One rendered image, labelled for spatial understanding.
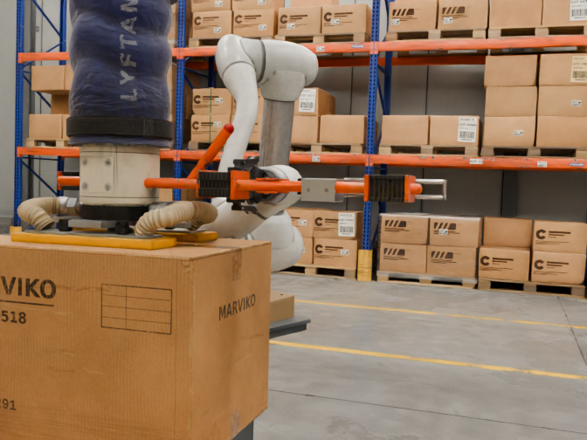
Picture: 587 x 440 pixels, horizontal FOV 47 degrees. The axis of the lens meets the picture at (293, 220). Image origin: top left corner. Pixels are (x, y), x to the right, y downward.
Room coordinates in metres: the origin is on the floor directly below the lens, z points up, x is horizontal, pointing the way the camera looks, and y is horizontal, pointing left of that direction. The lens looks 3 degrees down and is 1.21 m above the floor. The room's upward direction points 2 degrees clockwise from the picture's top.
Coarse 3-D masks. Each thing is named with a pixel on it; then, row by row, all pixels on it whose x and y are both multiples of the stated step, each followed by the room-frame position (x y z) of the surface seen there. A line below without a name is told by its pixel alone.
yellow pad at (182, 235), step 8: (160, 232) 1.50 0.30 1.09; (168, 232) 1.49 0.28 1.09; (176, 232) 1.50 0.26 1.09; (184, 232) 1.49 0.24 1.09; (192, 232) 1.49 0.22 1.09; (200, 232) 1.51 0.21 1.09; (208, 232) 1.52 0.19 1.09; (216, 232) 1.55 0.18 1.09; (176, 240) 1.48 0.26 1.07; (184, 240) 1.47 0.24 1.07; (192, 240) 1.46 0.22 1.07; (200, 240) 1.47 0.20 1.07; (208, 240) 1.51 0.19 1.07
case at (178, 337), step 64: (0, 256) 1.32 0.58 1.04; (64, 256) 1.28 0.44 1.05; (128, 256) 1.23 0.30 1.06; (192, 256) 1.20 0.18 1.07; (256, 256) 1.47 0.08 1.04; (0, 320) 1.32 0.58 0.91; (64, 320) 1.28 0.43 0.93; (128, 320) 1.23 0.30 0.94; (192, 320) 1.19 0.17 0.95; (256, 320) 1.48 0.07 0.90; (0, 384) 1.32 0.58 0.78; (64, 384) 1.27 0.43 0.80; (128, 384) 1.23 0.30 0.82; (192, 384) 1.19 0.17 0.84; (256, 384) 1.49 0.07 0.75
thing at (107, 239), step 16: (64, 224) 1.39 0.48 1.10; (128, 224) 1.36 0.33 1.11; (16, 240) 1.39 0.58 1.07; (32, 240) 1.37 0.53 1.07; (48, 240) 1.36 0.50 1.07; (64, 240) 1.35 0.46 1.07; (80, 240) 1.34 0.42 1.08; (96, 240) 1.32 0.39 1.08; (112, 240) 1.31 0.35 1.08; (128, 240) 1.30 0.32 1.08; (144, 240) 1.29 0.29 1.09; (160, 240) 1.31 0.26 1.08
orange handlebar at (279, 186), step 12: (60, 180) 1.49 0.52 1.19; (72, 180) 1.48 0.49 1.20; (144, 180) 1.42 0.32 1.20; (156, 180) 1.41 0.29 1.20; (168, 180) 1.40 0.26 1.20; (180, 180) 1.39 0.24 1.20; (192, 180) 1.38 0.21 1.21; (240, 180) 1.35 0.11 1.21; (252, 180) 1.34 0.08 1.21; (276, 180) 1.32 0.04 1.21; (288, 180) 1.37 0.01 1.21; (264, 192) 1.33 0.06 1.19; (276, 192) 1.32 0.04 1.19; (288, 192) 1.37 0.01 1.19; (336, 192) 1.29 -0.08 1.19; (348, 192) 1.28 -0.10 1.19; (360, 192) 1.27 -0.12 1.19; (420, 192) 1.25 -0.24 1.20
